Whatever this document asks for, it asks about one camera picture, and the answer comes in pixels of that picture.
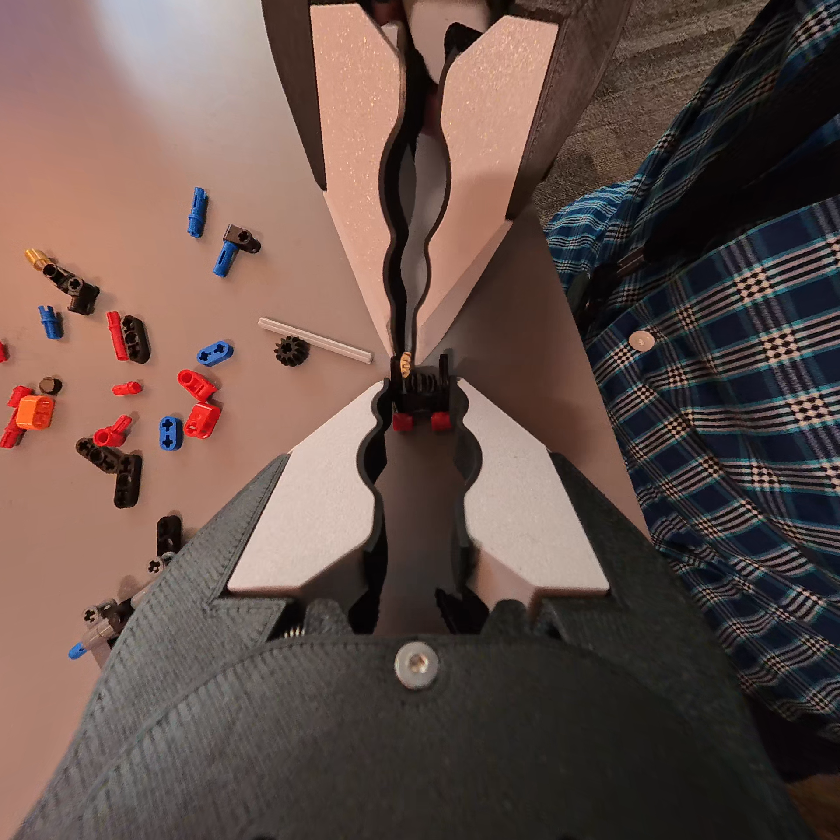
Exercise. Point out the tan lego gear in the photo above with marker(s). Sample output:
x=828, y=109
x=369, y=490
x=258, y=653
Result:
x=406, y=363

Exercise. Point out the red lego pin piece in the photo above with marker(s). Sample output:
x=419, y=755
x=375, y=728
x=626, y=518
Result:
x=12, y=436

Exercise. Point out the black lego frame red pins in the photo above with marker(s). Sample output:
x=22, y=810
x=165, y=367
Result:
x=420, y=394

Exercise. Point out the grey lego axle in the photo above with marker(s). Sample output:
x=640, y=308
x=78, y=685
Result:
x=328, y=342

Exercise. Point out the black round lego piece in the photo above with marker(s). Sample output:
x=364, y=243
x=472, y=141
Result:
x=50, y=384

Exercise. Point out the blue lego liftarm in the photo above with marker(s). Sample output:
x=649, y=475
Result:
x=170, y=434
x=215, y=353

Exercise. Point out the long black lego beam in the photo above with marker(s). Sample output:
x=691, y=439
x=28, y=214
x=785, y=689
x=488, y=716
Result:
x=98, y=455

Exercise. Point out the small red lego pin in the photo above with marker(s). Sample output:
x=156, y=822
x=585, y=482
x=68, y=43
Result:
x=127, y=388

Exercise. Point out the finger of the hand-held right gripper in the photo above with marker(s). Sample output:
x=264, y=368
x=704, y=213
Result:
x=499, y=131
x=354, y=131

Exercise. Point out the short blue lego pin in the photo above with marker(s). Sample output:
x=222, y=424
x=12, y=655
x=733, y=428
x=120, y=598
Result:
x=50, y=321

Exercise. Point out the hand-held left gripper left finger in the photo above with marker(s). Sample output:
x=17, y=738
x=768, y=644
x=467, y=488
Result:
x=308, y=518

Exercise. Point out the black connector with blue pin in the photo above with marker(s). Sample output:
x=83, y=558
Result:
x=241, y=237

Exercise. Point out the blue plaid shirt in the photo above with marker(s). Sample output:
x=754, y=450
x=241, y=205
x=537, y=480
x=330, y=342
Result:
x=735, y=426

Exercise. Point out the black lego gear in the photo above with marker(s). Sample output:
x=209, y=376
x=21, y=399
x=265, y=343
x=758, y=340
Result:
x=291, y=350

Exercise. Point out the long red lego pin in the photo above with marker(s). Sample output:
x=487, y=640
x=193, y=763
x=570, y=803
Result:
x=117, y=336

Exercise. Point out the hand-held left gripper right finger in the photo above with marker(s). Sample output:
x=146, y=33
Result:
x=525, y=518

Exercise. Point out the lego chassis assembly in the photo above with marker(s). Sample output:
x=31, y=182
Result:
x=105, y=617

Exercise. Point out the orange lego piece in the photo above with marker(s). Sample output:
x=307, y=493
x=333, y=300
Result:
x=35, y=412

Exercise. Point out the black lego connector assembly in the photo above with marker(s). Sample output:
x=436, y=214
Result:
x=72, y=289

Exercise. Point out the red lego connector with pin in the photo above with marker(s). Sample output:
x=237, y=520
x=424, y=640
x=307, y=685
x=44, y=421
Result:
x=113, y=431

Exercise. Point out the yellow lego bush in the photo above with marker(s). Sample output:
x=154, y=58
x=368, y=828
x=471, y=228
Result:
x=36, y=258

